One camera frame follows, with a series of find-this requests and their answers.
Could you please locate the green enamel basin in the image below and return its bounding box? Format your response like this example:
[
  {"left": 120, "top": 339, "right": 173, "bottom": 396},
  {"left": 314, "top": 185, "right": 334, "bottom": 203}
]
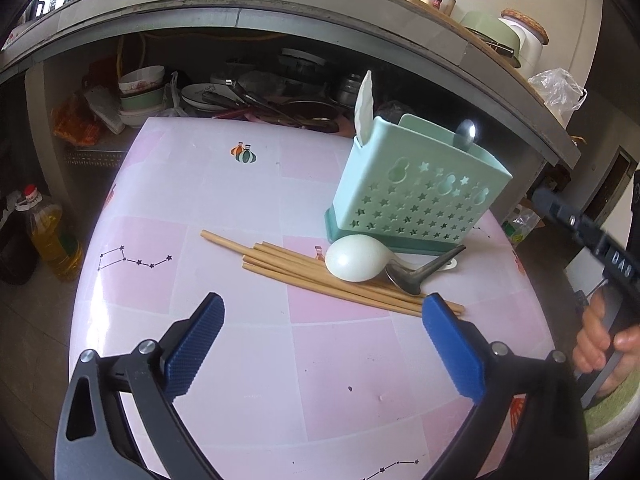
[{"left": 459, "top": 10, "right": 523, "bottom": 68}]

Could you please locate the clear plastic bag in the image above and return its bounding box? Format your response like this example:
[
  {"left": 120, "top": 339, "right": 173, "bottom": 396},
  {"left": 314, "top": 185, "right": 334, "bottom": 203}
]
[{"left": 527, "top": 67, "right": 588, "bottom": 128}]

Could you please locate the orange snack packet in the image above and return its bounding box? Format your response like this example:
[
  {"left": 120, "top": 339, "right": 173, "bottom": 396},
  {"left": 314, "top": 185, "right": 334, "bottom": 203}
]
[{"left": 52, "top": 95, "right": 101, "bottom": 148}]

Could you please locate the person's right hand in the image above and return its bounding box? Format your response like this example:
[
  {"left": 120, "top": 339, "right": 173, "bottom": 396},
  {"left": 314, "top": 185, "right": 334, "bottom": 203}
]
[{"left": 572, "top": 292, "right": 640, "bottom": 396}]

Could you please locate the yellow cooking oil bottle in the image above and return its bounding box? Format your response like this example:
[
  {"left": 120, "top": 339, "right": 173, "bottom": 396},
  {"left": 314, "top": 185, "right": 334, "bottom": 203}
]
[{"left": 15, "top": 184, "right": 85, "bottom": 283}]

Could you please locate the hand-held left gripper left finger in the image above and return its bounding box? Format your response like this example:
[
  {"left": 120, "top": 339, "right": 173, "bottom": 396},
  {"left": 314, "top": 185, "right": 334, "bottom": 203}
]
[{"left": 54, "top": 291, "right": 226, "bottom": 480}]

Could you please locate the black-handled kitchen utensil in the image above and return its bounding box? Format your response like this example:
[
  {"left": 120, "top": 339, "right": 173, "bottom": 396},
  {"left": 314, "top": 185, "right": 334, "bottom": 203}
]
[{"left": 202, "top": 80, "right": 281, "bottom": 116}]

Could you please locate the white ceramic spoon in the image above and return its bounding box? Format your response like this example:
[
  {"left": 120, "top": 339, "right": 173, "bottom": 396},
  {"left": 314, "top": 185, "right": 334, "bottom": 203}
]
[{"left": 352, "top": 70, "right": 375, "bottom": 140}]

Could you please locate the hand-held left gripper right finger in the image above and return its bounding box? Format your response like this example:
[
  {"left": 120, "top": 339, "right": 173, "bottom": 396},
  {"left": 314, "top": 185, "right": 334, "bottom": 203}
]
[{"left": 421, "top": 294, "right": 590, "bottom": 480}]

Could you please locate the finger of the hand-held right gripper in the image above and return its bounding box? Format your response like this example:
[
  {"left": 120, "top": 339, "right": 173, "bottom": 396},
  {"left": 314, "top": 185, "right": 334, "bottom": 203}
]
[{"left": 531, "top": 186, "right": 640, "bottom": 283}]

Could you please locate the small metal pot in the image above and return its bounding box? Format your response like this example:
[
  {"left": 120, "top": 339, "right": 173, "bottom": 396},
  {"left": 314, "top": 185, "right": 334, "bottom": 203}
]
[{"left": 336, "top": 74, "right": 363, "bottom": 106}]

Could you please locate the white paper packet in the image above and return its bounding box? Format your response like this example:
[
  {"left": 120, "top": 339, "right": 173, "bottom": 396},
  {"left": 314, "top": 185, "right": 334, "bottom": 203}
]
[{"left": 82, "top": 85, "right": 126, "bottom": 135}]

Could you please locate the person's right forearm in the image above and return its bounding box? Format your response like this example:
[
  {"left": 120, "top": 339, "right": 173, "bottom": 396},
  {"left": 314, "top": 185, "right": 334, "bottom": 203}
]
[{"left": 585, "top": 382, "right": 640, "bottom": 453}]

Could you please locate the stack of white plates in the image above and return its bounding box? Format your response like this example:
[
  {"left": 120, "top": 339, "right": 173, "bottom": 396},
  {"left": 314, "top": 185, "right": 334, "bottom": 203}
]
[{"left": 180, "top": 82, "right": 236, "bottom": 112}]

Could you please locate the dark liquid bottle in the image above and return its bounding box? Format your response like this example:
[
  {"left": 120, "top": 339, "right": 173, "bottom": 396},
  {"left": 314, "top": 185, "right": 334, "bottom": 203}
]
[{"left": 0, "top": 195, "right": 38, "bottom": 286}]

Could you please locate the white bowl with red pattern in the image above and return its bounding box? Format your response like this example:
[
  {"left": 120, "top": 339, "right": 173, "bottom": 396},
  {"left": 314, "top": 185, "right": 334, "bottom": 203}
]
[{"left": 118, "top": 66, "right": 166, "bottom": 96}]

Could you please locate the mint green utensil holder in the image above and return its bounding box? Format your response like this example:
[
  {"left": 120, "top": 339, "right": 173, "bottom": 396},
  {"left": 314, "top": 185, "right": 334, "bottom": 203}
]
[{"left": 324, "top": 114, "right": 514, "bottom": 255}]

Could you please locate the pink plastic basin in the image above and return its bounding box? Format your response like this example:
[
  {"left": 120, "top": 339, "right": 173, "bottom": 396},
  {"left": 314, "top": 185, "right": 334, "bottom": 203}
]
[{"left": 280, "top": 100, "right": 347, "bottom": 134}]

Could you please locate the green bowl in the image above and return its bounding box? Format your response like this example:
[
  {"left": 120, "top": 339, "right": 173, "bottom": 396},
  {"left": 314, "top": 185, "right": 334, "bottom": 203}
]
[{"left": 120, "top": 87, "right": 167, "bottom": 112}]

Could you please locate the tied plastic bag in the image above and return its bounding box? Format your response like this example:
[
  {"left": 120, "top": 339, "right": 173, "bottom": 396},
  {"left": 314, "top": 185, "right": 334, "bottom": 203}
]
[{"left": 162, "top": 72, "right": 187, "bottom": 118}]

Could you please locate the plain white bowl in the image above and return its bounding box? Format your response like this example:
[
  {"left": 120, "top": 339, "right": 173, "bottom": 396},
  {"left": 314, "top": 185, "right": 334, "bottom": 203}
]
[{"left": 120, "top": 106, "right": 168, "bottom": 129}]

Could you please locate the white jar with woven lid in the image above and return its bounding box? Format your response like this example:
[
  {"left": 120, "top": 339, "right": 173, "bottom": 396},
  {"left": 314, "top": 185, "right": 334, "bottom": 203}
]
[{"left": 497, "top": 8, "right": 550, "bottom": 81}]

